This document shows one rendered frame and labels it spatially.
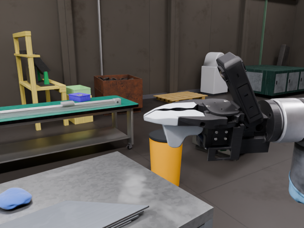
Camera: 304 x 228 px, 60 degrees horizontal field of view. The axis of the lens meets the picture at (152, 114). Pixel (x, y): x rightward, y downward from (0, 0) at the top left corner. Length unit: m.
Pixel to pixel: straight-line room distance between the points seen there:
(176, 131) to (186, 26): 8.36
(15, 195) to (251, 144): 0.78
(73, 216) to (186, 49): 8.11
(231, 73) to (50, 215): 0.68
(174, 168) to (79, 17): 5.08
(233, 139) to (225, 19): 9.55
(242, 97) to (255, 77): 8.52
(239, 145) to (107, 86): 5.56
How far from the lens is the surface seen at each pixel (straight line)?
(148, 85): 8.00
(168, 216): 0.87
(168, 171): 2.92
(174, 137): 0.42
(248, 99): 0.42
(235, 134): 0.43
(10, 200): 1.00
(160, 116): 0.40
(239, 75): 0.40
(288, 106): 0.47
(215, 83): 8.60
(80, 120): 5.62
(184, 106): 0.43
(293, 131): 0.47
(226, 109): 0.42
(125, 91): 6.07
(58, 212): 0.89
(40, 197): 1.03
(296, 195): 0.56
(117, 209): 0.86
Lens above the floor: 1.56
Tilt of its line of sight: 15 degrees down
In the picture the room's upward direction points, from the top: straight up
